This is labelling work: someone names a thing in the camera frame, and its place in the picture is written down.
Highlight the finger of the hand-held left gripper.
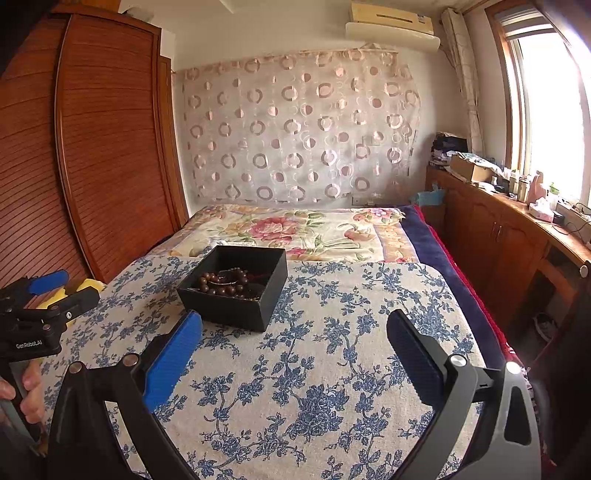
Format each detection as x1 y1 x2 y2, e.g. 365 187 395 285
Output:
0 270 70 305
46 288 100 324

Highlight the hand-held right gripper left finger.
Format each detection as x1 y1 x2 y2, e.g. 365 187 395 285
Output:
46 310 204 480

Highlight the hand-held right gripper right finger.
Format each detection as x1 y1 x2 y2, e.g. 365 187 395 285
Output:
387 309 541 480

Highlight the black jewelry box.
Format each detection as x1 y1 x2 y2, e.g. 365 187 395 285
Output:
177 244 288 333

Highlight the brown wooden bead bracelet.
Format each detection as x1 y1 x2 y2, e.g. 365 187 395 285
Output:
198 268 273 302

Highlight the person's left hand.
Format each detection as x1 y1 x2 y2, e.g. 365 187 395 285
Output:
0 362 47 425

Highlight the yellow cushion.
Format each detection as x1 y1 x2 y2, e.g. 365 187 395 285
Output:
32 277 106 328

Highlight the blue floral cloth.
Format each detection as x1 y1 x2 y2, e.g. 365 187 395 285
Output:
39 255 506 480

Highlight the red blanket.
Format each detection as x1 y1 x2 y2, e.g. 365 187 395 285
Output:
413 205 532 384

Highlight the dark blue blanket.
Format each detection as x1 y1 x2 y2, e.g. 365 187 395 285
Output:
399 205 506 370

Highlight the wooden wardrobe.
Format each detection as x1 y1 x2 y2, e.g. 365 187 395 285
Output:
0 4 190 296

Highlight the white sneaker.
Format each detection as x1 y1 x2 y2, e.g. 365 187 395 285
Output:
536 314 562 342

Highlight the wooden cabinet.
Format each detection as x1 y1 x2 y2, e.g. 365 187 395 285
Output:
425 164 591 342

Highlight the wooden chair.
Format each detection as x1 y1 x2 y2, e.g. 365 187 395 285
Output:
531 258 591 347

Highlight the light blue bag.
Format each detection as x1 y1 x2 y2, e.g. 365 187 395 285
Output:
411 182 446 206

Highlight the pink floral quilt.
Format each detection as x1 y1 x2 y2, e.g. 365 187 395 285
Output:
148 204 421 264

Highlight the tissue box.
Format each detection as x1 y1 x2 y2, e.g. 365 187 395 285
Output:
529 200 555 223

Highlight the cardboard box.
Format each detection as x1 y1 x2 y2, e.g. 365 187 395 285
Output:
450 152 495 183

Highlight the pink figurine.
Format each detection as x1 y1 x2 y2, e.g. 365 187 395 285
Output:
526 171 548 204

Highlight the pile of dark clothes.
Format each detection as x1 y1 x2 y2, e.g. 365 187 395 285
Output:
429 131 469 167

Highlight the wooden framed window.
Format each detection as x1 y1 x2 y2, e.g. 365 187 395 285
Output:
485 0 591 204

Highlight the tied patterned curtain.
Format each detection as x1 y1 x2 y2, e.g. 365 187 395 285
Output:
441 7 485 155

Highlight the white air conditioner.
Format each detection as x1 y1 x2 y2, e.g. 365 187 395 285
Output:
345 1 441 51

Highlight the circle patterned wall hanging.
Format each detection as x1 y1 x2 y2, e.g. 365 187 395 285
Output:
178 46 422 206

